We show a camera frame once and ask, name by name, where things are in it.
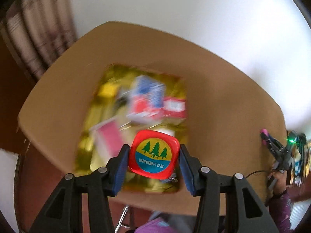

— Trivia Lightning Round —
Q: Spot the metal chair leg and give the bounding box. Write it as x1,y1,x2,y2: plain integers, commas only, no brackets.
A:
114,205,130,233

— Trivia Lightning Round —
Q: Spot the red box with white label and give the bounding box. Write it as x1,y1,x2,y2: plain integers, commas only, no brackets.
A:
163,97,189,119

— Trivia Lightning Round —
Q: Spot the red tape measure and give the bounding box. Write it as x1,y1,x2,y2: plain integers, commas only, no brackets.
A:
128,130,181,180

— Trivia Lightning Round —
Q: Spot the blue and red box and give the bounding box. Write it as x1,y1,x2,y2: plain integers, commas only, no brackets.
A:
126,75,167,125

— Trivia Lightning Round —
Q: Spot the yellow tape measure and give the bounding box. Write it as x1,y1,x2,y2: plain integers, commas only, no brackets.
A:
98,83,120,98

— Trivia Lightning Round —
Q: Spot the striped brown curtain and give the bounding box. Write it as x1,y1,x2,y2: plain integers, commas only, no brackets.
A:
0,0,79,83

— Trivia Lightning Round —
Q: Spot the person's purple clothing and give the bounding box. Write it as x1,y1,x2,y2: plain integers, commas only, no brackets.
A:
134,211,195,233

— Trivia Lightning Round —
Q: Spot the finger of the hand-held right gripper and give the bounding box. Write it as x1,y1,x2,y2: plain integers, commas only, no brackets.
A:
260,128,285,162

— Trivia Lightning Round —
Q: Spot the gold metal tray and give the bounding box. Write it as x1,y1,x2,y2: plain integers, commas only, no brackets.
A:
74,64,190,195

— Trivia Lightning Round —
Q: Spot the black cable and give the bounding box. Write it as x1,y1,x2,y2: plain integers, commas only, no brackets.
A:
245,170,274,190

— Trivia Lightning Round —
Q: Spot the person's right hand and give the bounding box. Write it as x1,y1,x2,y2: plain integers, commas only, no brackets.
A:
273,170,288,195

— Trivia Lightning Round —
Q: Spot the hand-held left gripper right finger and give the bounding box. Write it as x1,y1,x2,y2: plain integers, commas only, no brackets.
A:
179,145,279,233

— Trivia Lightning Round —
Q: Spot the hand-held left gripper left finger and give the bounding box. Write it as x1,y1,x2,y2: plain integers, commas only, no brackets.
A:
29,144,131,233

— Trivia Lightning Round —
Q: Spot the person's right forearm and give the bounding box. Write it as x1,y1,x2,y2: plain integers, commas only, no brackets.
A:
268,189,292,233

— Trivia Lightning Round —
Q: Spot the pink and white box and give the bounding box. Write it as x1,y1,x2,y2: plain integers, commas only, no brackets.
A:
89,116,125,165

